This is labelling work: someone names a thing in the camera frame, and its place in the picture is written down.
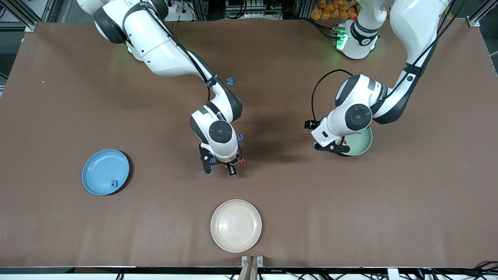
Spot aluminium frame profile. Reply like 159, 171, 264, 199
467, 0, 498, 28
0, 8, 53, 32

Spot metal camera pole bracket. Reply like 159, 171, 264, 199
241, 255, 263, 280

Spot blue plate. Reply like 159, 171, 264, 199
82, 149, 130, 196

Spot beige plate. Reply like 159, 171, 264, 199
210, 199, 262, 253

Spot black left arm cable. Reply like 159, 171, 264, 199
310, 0, 467, 123

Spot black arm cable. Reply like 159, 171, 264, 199
144, 0, 212, 102
310, 0, 467, 123

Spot green plate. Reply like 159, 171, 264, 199
340, 126, 373, 156

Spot black red cable bundle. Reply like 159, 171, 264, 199
422, 261, 498, 280

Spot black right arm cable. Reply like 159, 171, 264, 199
144, 0, 212, 102

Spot orange bags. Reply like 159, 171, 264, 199
310, 0, 360, 21

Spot white power strip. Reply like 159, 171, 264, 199
167, 0, 195, 22

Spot brown table cover sheet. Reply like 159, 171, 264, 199
0, 19, 498, 269

